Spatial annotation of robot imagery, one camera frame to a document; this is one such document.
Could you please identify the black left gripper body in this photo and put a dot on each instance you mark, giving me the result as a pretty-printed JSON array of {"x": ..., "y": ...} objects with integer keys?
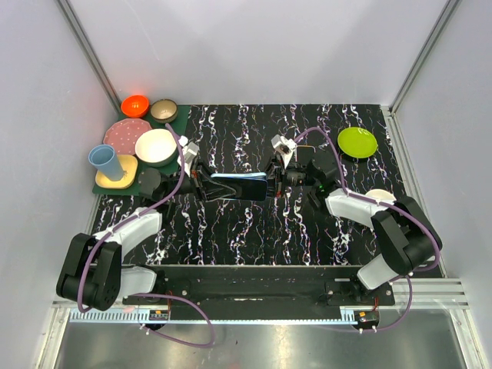
[{"x": 198, "y": 181}]

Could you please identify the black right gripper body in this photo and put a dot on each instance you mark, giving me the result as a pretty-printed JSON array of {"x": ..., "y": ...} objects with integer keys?
[{"x": 295, "y": 175}]

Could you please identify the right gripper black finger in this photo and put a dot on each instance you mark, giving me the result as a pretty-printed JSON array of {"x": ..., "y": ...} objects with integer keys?
[
  {"x": 272, "y": 169},
  {"x": 272, "y": 189}
]

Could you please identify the phone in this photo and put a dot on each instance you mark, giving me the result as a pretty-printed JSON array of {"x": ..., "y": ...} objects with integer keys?
[
  {"x": 304, "y": 153},
  {"x": 248, "y": 187}
]

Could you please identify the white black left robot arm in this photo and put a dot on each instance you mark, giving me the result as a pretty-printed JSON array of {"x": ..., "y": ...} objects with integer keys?
[{"x": 92, "y": 274}]

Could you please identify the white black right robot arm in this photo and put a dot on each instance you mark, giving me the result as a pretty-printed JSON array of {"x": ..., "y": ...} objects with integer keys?
[{"x": 404, "y": 234}]

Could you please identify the white bowl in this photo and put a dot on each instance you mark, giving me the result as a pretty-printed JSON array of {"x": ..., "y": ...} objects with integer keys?
[{"x": 156, "y": 147}]

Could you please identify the green mat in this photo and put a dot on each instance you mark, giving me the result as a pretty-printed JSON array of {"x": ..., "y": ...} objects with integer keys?
[{"x": 178, "y": 125}]

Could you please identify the yellow square plate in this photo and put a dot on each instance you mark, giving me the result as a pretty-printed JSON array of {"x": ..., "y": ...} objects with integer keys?
[{"x": 129, "y": 165}]

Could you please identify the lime green plate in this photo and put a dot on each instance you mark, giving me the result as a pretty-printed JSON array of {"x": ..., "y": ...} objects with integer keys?
[{"x": 357, "y": 142}]

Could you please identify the brown patterned bowl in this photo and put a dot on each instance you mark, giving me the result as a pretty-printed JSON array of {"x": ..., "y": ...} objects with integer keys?
[{"x": 164, "y": 111}]

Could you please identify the pink dotted plate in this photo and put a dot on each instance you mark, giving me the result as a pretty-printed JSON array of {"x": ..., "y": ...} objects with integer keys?
[{"x": 123, "y": 135}]

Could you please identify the cream floral bowl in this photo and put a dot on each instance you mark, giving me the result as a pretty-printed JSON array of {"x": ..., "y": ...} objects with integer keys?
[{"x": 379, "y": 195}]

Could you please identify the light blue cup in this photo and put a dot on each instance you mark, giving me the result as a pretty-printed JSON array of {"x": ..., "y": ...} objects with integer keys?
[{"x": 105, "y": 160}]

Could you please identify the orange bowl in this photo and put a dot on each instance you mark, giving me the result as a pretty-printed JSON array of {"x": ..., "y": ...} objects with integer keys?
[{"x": 135, "y": 106}]

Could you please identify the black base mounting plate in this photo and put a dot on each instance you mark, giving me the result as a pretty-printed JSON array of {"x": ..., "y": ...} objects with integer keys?
[{"x": 266, "y": 293}]

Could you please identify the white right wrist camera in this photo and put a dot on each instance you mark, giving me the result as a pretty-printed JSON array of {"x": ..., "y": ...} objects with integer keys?
[{"x": 286, "y": 148}]

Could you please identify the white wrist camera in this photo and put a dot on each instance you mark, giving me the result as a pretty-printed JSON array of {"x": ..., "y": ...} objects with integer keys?
[
  {"x": 190, "y": 152},
  {"x": 286, "y": 148}
]

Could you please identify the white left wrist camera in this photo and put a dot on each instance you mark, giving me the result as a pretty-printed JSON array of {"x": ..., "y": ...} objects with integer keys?
[{"x": 190, "y": 152}]

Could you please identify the aluminium corner post right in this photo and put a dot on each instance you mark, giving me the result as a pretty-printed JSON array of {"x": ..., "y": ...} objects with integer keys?
[{"x": 446, "y": 14}]

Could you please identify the aluminium corner post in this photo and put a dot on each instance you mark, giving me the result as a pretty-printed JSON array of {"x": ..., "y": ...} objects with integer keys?
[
  {"x": 74, "y": 23},
  {"x": 446, "y": 14}
]

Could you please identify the aluminium front rail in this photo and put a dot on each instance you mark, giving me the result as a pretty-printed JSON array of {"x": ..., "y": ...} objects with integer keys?
[{"x": 423, "y": 296}]

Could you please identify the aluminium corner post left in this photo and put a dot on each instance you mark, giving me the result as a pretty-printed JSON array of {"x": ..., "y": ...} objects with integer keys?
[{"x": 74, "y": 23}]

